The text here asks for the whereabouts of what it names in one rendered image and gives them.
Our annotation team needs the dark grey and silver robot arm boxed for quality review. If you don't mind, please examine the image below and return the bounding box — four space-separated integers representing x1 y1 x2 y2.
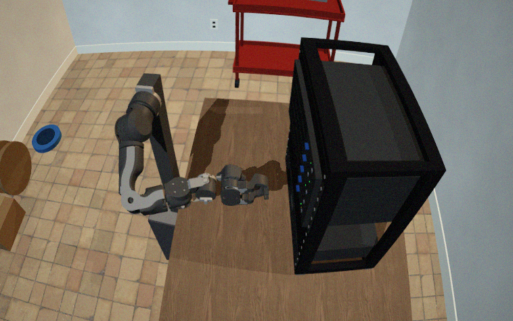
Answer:
114 85 217 215

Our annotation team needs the black server rack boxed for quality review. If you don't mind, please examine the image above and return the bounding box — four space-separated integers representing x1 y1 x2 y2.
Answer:
286 37 446 275

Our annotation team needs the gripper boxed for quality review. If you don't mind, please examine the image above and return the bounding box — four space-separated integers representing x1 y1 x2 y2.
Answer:
215 164 269 206

